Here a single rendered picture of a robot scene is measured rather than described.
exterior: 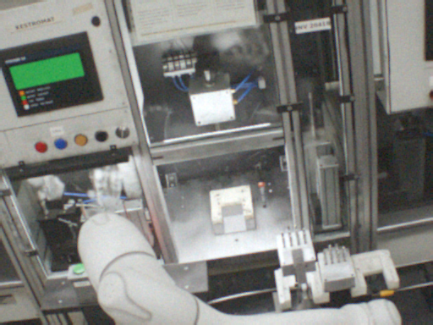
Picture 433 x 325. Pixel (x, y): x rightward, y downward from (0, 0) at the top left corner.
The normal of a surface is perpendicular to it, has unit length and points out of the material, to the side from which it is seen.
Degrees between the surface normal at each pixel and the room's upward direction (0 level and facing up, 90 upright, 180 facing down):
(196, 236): 0
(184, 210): 0
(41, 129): 90
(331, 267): 1
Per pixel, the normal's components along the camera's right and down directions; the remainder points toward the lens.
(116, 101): 0.05, 0.57
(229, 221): -0.15, -0.81
